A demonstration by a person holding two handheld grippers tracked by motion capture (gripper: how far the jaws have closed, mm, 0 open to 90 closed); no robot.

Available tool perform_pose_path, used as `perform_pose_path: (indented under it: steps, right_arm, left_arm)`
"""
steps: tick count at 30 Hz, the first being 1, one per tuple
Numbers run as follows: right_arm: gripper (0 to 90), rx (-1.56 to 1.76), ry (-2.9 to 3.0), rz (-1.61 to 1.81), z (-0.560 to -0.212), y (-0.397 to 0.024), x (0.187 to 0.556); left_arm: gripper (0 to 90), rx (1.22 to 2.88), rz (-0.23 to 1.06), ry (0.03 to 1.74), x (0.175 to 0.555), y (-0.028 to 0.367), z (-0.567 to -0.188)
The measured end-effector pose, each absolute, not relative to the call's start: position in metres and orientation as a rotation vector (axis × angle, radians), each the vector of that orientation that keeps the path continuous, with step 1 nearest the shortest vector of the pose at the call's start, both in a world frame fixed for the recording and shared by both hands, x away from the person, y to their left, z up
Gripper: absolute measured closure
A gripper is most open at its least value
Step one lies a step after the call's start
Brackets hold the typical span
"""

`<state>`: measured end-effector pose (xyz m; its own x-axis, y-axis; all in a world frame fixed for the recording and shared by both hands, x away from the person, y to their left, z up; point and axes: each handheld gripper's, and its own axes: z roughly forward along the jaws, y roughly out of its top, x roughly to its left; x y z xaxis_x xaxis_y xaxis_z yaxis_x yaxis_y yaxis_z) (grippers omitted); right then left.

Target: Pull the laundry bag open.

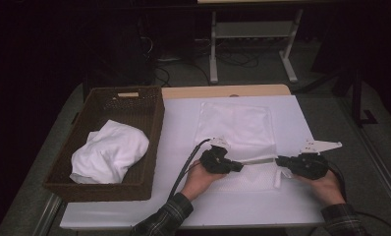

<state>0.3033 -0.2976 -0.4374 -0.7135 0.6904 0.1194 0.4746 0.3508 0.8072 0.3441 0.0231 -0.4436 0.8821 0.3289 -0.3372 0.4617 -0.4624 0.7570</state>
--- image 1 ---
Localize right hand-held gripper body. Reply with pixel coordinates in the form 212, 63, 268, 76
288, 140, 343, 181

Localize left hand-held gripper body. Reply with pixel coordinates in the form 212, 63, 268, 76
199, 137, 232, 175

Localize white cloth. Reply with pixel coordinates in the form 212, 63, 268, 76
193, 101, 295, 193

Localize white cloth garment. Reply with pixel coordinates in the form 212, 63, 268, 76
69, 119, 150, 185

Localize brown wicker basket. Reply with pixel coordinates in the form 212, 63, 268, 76
42, 86, 166, 203

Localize person's left hand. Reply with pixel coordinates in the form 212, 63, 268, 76
181, 160, 227, 202

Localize person's right hand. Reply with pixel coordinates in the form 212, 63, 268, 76
295, 170, 347, 207

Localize white table board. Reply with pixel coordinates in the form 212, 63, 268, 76
59, 94, 340, 230

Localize wooden table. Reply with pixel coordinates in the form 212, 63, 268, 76
161, 84, 292, 100

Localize black metal stand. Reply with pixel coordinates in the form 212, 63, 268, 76
350, 65, 378, 128

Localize left hand-held gripper black cable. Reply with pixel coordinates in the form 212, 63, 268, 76
168, 138, 212, 201

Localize hand-held gripper black cable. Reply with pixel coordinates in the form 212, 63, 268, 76
168, 138, 212, 201
327, 166, 391, 236

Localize right hand-held gripper black cable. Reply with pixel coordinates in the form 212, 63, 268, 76
327, 166, 391, 236

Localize aluminium frame rail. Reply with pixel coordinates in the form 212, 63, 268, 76
32, 193, 64, 236
359, 131, 391, 212

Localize black floor cable tangle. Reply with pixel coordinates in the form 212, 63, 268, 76
153, 45, 261, 87

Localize white metal desk frame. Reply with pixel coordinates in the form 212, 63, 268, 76
196, 0, 315, 85

